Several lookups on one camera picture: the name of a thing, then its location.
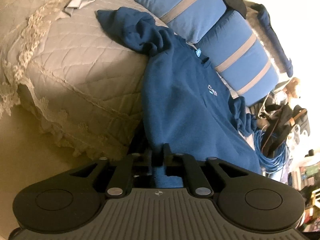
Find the folded dark blue blanket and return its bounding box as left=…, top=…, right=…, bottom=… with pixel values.
left=250, top=3, right=293, bottom=77

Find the dark blue sweatshirt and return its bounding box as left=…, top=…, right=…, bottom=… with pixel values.
left=97, top=7, right=260, bottom=173

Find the blue striped pillow left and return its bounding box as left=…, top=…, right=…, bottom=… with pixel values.
left=135, top=0, right=227, bottom=44

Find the brown teddy bear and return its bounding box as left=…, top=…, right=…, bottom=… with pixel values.
left=284, top=77, right=300, bottom=99

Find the black strap bag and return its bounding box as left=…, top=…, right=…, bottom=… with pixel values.
left=260, top=103, right=311, bottom=158

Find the blue striped pillow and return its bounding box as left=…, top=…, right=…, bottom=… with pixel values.
left=195, top=10, right=278, bottom=106
left=135, top=0, right=227, bottom=44

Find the quilted beige bedspread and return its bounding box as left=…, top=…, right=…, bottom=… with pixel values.
left=0, top=0, right=171, bottom=162

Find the coiled blue cable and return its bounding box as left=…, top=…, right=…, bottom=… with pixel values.
left=253, top=127, right=290, bottom=174

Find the blue striped pillow right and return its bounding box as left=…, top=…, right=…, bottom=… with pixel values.
left=195, top=10, right=278, bottom=106

